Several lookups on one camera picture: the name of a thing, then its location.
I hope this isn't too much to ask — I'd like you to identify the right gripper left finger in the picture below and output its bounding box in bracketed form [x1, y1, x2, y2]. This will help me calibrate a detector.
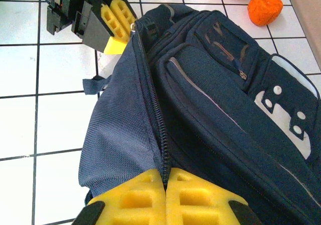
[72, 168, 167, 225]

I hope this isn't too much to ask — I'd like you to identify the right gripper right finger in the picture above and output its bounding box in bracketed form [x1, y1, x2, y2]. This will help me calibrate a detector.
[165, 167, 261, 225]

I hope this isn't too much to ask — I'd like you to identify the navy blue backpack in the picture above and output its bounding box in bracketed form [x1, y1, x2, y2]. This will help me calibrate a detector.
[78, 4, 321, 225]

